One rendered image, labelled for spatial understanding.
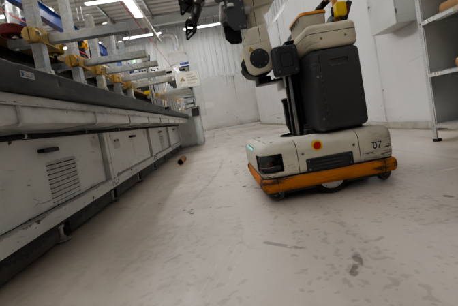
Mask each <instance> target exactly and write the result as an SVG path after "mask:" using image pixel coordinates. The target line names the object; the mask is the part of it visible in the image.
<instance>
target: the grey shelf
mask: <svg viewBox="0 0 458 306"><path fill-rule="evenodd" d="M445 1H447V0H415V6H416V15H417V21H418V31H419V36H420V42H421V51H422V57H423V67H424V72H425V82H426V87H427V97H428V102H429V112H430V117H431V127H432V132H433V142H439V141H442V139H441V138H438V133H437V129H438V130H441V129H447V128H458V66H457V65H456V64H455V60H456V58H457V57H458V4H457V5H454V6H453V7H450V8H448V9H447V10H444V11H443V12H440V10H439V6H440V4H441V3H443V2H445ZM420 2H421V4H420ZM421 12H422V15H421ZM422 17H423V19H422ZM423 27H424V30H423ZM424 32H425V35H424ZM425 42H426V45H425ZM426 47H427V50H426ZM427 57H428V60H427ZM428 63H429V66H428ZM430 78H431V81H430ZM431 88H432V91H431ZM432 94H433V97H432ZM433 104H434V107H433ZM434 109H435V112H434ZM435 114H436V117H435Z"/></svg>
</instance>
